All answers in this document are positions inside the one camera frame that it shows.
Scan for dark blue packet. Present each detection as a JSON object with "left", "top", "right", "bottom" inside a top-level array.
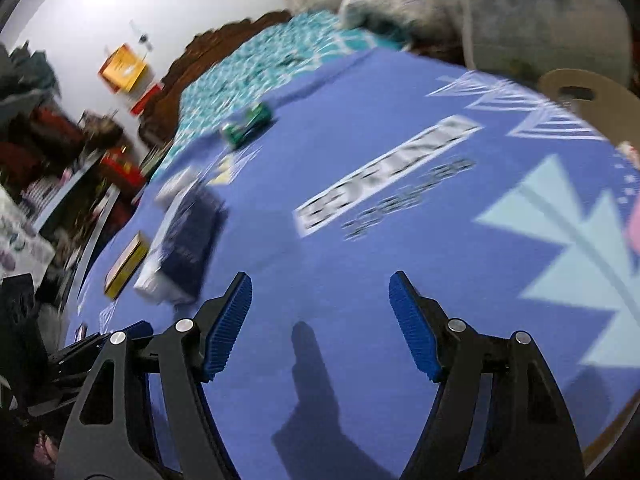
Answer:
[{"left": 134, "top": 187, "right": 229, "bottom": 308}]

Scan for yellow cardboard box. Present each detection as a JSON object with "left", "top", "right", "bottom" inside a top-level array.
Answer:
[{"left": 97, "top": 44, "right": 151, "bottom": 93}]

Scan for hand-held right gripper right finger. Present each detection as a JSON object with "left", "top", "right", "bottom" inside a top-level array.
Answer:
[{"left": 389, "top": 270, "right": 586, "bottom": 480}]

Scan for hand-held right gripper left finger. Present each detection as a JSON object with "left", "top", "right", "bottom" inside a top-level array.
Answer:
[{"left": 54, "top": 271, "right": 253, "bottom": 480}]

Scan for dark red hanging clothes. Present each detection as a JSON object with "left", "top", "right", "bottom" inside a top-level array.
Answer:
[{"left": 0, "top": 105, "right": 86, "bottom": 177}]

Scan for grey plush blanket bundle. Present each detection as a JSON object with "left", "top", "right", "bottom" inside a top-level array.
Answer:
[{"left": 340, "top": 0, "right": 632, "bottom": 92}]

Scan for teal patterned bedsheet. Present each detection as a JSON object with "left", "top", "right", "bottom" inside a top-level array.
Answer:
[{"left": 150, "top": 10, "right": 406, "bottom": 186}]

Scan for pile of dark bags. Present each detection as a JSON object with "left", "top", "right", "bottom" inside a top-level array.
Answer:
[{"left": 0, "top": 42, "right": 62, "bottom": 107}]

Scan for grey metal shelf rack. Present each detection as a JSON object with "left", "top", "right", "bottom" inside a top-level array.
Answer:
[{"left": 0, "top": 45, "right": 151, "bottom": 281}]

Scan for white printed cloth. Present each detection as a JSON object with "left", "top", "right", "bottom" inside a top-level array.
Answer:
[{"left": 0, "top": 185, "right": 56, "bottom": 286}]

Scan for red gift bag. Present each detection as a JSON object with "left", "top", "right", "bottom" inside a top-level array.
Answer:
[{"left": 100, "top": 147, "right": 146, "bottom": 197}]

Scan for wall hook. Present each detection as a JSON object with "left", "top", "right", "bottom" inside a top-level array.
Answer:
[{"left": 129, "top": 20, "right": 153, "bottom": 53}]

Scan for brown wooden headboard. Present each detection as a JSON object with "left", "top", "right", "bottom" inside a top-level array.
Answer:
[{"left": 137, "top": 9, "right": 293, "bottom": 148}]

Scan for red and white box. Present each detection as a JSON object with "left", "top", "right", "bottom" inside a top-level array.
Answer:
[{"left": 129, "top": 82, "right": 166, "bottom": 116}]

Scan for white packet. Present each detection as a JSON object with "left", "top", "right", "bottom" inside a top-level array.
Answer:
[{"left": 155, "top": 167, "right": 201, "bottom": 206}]

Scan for white cable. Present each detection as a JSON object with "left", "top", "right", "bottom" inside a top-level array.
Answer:
[{"left": 457, "top": 0, "right": 479, "bottom": 68}]

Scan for tan wooden stool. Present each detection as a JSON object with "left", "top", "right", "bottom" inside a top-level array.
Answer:
[{"left": 539, "top": 69, "right": 640, "bottom": 147}]

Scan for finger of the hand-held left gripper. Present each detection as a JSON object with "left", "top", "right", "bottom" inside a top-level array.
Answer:
[
  {"left": 52, "top": 359, "right": 97, "bottom": 384},
  {"left": 47, "top": 320, "right": 155, "bottom": 367}
]

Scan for blue printed blanket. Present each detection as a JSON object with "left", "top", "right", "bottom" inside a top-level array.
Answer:
[{"left": 65, "top": 47, "right": 640, "bottom": 480}]

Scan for brown woven bag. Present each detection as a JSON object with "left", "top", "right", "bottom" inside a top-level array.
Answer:
[{"left": 80, "top": 110, "right": 124, "bottom": 147}]

